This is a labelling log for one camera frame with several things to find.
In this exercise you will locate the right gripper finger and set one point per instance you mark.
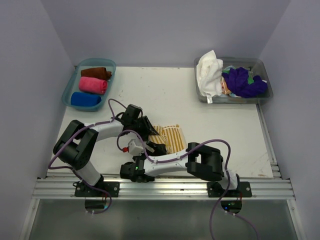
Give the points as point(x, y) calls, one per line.
point(150, 147)
point(160, 149)

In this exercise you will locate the brown rolled towel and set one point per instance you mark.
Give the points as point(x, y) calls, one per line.
point(97, 72)

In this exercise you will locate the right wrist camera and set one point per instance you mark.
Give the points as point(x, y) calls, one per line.
point(134, 148)

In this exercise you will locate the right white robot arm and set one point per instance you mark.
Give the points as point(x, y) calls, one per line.
point(198, 159)

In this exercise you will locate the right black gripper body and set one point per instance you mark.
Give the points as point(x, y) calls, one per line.
point(153, 146)

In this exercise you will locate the grey plastic bin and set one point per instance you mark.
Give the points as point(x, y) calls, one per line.
point(256, 68)

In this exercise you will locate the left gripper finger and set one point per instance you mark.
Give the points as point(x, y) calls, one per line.
point(144, 135)
point(150, 130)

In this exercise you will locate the peach patterned cloth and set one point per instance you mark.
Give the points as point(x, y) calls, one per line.
point(225, 89)

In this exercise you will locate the aluminium mounting rail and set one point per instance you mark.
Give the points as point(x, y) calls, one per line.
point(59, 185)

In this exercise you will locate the teal plastic tray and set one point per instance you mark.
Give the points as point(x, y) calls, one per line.
point(73, 83)

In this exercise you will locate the purple towel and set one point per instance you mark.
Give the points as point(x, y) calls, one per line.
point(238, 82)

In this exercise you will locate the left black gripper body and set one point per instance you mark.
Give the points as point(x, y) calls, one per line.
point(139, 125)

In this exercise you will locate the blue towel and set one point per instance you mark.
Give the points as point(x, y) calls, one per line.
point(83, 99)

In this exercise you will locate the yellow white striped towel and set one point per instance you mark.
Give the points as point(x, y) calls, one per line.
point(171, 136)

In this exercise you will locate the pink rolled towel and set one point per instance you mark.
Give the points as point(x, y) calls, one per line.
point(92, 85)

